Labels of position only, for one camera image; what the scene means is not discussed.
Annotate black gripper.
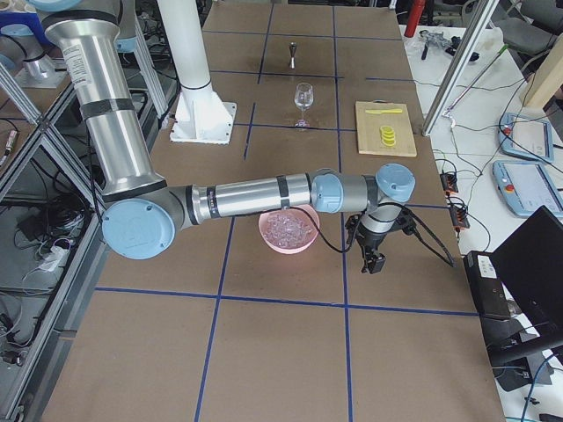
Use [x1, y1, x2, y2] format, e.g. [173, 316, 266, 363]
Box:
[345, 214, 415, 274]

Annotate steel double jigger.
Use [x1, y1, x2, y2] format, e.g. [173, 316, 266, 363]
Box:
[289, 42, 297, 69]

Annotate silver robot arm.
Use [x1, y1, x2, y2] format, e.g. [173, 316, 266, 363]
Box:
[34, 1, 415, 273]

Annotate pink bowl of ice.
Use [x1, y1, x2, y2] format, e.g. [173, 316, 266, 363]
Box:
[259, 205, 320, 254]

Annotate clear wine glass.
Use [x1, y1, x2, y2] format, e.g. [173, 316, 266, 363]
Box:
[294, 83, 314, 129]

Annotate black box with label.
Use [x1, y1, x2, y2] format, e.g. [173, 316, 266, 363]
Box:
[464, 251, 522, 321]

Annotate yellow lemon slice stack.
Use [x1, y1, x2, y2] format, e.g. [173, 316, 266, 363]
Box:
[379, 126, 396, 147]

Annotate bamboo cutting board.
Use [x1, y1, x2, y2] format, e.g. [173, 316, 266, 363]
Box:
[355, 101, 417, 157]

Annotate yellow plastic knife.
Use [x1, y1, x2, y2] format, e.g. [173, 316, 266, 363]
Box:
[364, 108, 403, 115]

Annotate black monitor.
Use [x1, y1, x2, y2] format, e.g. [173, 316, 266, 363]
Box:
[490, 206, 562, 335]

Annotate lower blue teach pendant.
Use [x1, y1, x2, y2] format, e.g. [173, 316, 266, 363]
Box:
[493, 160, 562, 218]

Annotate blue teach pendant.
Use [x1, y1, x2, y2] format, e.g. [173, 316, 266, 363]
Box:
[493, 160, 562, 218]
[498, 113, 554, 163]

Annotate upper blue teach pendant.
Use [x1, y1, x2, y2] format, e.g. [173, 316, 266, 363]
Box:
[498, 113, 554, 163]

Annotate pink thin rod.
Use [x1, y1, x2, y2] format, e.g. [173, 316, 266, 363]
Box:
[442, 44, 508, 120]

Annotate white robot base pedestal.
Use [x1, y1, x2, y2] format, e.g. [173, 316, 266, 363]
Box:
[157, 0, 237, 145]

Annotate aluminium frame post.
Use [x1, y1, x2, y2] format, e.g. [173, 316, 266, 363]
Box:
[421, 0, 499, 136]

